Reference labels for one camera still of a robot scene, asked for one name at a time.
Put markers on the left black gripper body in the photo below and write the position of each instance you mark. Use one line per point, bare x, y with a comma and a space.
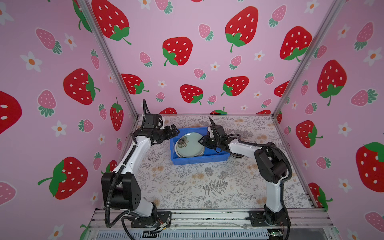
160, 135

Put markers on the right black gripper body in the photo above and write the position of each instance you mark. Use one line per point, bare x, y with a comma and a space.
216, 143

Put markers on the pale green flower plate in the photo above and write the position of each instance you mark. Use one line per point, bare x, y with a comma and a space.
188, 146

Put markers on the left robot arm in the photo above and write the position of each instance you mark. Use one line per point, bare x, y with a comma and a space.
121, 191

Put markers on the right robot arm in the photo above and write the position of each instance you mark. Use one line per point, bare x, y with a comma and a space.
272, 163

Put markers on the blue plastic bin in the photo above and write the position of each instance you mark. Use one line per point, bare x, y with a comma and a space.
209, 156

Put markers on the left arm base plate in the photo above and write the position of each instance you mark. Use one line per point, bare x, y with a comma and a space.
154, 221

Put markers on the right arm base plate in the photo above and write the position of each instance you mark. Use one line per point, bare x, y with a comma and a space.
268, 219

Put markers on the aluminium front rail frame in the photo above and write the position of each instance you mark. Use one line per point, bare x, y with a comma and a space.
230, 224

